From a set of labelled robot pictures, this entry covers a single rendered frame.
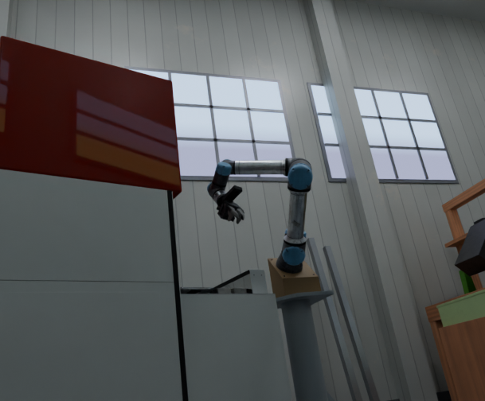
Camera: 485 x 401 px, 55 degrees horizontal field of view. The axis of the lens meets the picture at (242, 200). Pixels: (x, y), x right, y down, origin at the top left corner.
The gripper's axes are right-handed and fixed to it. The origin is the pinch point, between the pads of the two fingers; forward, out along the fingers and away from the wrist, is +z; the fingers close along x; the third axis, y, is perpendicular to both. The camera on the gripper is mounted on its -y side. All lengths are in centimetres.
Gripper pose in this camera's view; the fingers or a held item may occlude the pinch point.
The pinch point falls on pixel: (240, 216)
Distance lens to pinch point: 212.3
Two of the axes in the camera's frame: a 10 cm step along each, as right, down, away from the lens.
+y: -4.3, 8.6, 2.7
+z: 3.8, 4.5, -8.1
